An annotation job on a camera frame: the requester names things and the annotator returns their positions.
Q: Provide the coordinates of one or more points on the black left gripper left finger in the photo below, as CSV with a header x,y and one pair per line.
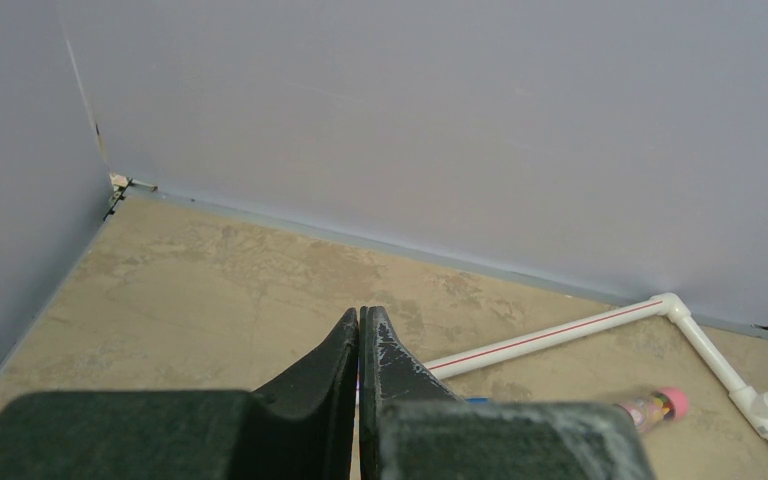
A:
x,y
299,425

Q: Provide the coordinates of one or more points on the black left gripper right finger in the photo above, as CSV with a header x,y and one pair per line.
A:
x,y
412,426

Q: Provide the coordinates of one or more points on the pink capped small bottle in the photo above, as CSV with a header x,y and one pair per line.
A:
x,y
662,405

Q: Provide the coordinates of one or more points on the white PVC pipe frame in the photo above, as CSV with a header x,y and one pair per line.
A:
x,y
589,355

